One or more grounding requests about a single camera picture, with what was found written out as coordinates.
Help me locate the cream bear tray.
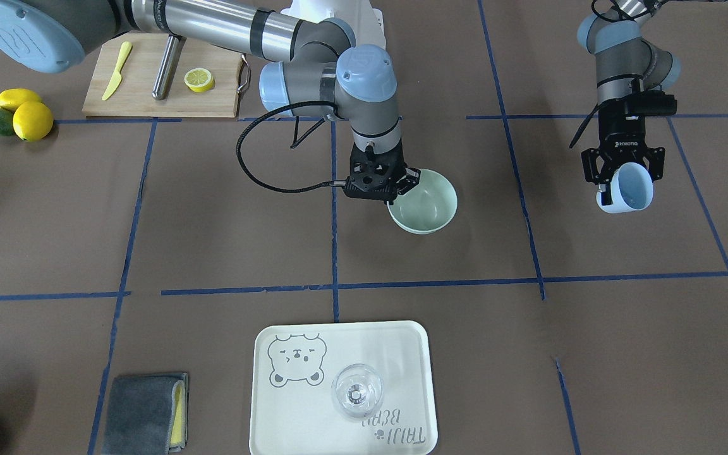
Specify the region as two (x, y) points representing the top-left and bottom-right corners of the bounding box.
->
(249, 320), (439, 454)

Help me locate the green bowl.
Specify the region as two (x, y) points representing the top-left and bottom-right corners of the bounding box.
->
(387, 168), (458, 235)

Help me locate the yellow plastic knife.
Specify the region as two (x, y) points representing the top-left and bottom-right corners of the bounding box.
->
(101, 41), (133, 101)

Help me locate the light blue cup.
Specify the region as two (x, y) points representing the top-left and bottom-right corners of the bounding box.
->
(596, 163), (655, 214)

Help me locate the steel muddler bar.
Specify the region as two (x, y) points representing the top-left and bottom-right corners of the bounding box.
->
(151, 34), (184, 101)

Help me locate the yellow lemon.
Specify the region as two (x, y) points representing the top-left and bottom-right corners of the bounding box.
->
(13, 101), (54, 142)
(0, 87), (42, 113)

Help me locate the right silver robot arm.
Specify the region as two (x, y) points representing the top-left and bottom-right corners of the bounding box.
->
(0, 1), (422, 204)

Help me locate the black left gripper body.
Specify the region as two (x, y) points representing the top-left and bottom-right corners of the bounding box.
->
(589, 95), (650, 168)

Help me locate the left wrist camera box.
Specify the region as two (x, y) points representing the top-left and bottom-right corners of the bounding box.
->
(625, 90), (678, 116)

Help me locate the clear wine glass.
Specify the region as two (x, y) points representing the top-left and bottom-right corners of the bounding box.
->
(332, 363), (384, 421)

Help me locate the lemon half slice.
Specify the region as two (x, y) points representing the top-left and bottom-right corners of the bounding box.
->
(184, 68), (215, 93)

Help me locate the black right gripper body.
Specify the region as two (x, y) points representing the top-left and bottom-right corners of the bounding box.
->
(344, 142), (408, 203)

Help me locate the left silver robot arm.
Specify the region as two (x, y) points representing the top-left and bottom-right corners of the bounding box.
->
(572, 1), (681, 214)

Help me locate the wooden cutting board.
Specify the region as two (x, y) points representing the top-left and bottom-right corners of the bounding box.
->
(83, 33), (248, 118)

